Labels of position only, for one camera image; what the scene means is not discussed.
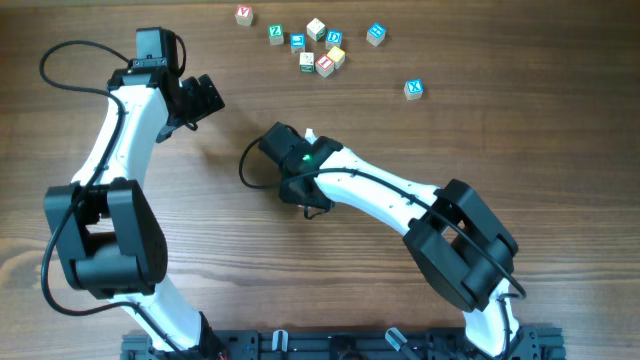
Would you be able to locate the blue letter X block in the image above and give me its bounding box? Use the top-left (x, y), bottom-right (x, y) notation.
top-left (404, 79), bottom-right (424, 100)

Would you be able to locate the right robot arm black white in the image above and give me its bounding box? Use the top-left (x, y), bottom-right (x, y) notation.
top-left (257, 123), bottom-right (526, 359)

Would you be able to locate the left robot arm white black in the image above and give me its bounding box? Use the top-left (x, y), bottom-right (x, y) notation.
top-left (40, 27), bottom-right (225, 359)

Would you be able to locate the red letter Y block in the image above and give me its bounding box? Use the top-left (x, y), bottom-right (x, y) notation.
top-left (235, 4), bottom-right (254, 26)

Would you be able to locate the green letter Z block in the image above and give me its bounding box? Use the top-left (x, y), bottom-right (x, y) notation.
top-left (268, 24), bottom-right (284, 45)

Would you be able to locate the blue letter S block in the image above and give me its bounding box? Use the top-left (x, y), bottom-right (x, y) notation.
top-left (289, 33), bottom-right (306, 54)

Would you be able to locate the green picture block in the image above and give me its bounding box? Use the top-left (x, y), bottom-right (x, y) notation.
top-left (299, 52), bottom-right (315, 73)

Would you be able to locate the red letter block centre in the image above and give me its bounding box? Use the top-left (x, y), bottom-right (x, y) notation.
top-left (315, 54), bottom-right (335, 78)

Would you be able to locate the yellow block upper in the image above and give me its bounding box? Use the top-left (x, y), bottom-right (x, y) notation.
top-left (327, 46), bottom-right (346, 69)

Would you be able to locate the white green top block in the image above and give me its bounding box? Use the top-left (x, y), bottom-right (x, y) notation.
top-left (306, 18), bottom-right (326, 42)

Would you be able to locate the blue letter D block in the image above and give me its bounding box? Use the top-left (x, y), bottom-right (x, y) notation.
top-left (325, 29), bottom-right (342, 50)

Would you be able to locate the blue block far right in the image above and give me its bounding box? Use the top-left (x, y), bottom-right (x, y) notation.
top-left (366, 23), bottom-right (386, 47)

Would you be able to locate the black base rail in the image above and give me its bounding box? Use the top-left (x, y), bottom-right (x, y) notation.
top-left (119, 327), bottom-right (566, 360)

